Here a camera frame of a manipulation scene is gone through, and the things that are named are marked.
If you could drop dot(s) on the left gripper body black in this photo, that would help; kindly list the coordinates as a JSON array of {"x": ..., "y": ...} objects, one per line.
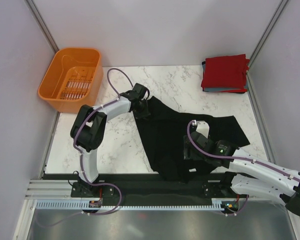
[{"x": 142, "y": 111}]

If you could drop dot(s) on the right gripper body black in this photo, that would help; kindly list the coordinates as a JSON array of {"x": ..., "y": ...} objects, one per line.
[{"x": 197, "y": 156}]

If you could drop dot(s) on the orange plastic basket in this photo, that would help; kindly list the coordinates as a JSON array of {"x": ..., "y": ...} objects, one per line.
[{"x": 73, "y": 79}]

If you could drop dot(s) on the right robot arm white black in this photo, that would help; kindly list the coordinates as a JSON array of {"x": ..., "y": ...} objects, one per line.
[{"x": 246, "y": 174}]

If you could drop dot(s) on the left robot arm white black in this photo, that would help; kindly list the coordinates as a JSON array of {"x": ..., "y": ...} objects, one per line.
[{"x": 89, "y": 126}]

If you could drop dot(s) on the folded grey blue t shirt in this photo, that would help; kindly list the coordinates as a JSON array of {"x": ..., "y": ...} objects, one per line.
[{"x": 220, "y": 89}]

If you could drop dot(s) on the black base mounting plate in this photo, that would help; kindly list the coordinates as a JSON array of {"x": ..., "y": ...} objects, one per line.
[{"x": 149, "y": 189}]

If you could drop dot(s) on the folded red t shirt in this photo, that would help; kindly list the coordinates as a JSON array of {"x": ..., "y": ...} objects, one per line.
[{"x": 228, "y": 71}]

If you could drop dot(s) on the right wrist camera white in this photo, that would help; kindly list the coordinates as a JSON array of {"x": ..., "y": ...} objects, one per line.
[{"x": 201, "y": 127}]

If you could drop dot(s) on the white slotted cable duct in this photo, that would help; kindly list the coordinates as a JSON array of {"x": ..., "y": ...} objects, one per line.
[{"x": 49, "y": 204}]

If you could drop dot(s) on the left aluminium frame post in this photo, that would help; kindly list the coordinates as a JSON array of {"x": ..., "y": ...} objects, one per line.
[{"x": 42, "y": 25}]

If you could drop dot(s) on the aluminium frame post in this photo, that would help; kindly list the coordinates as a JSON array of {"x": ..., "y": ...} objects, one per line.
[
  {"x": 268, "y": 30},
  {"x": 42, "y": 25}
]

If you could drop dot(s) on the right aluminium frame post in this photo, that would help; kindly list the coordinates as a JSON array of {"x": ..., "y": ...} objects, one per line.
[{"x": 268, "y": 30}]

